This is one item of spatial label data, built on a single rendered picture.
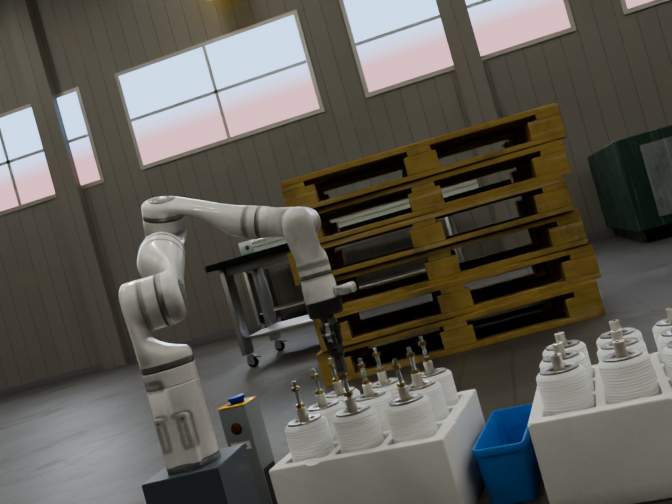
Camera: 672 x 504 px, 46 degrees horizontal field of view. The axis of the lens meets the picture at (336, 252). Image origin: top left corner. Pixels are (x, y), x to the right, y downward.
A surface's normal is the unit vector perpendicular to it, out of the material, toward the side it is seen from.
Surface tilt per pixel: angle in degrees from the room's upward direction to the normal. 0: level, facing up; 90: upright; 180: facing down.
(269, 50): 90
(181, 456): 90
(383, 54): 90
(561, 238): 90
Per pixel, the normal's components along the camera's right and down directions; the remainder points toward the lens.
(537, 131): -0.07, 0.01
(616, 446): -0.30, 0.08
